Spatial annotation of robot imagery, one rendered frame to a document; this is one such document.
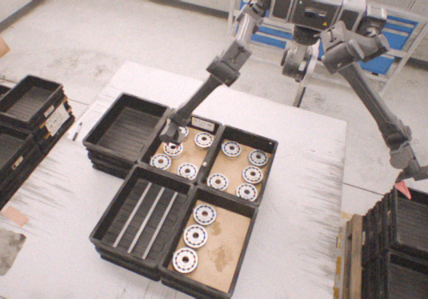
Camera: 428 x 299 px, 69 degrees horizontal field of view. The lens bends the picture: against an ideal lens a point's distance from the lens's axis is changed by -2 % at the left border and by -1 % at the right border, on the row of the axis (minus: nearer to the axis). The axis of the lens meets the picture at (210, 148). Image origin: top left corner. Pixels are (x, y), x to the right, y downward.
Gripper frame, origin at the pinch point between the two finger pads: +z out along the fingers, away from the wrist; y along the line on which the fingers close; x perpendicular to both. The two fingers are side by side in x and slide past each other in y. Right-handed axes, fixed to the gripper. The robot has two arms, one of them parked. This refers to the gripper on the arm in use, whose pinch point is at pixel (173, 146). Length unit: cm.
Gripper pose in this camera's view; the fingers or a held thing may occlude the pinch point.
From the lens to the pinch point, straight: 161.5
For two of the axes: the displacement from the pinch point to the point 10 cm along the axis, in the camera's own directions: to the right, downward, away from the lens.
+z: -0.9, 6.0, 7.9
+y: 9.3, 3.3, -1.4
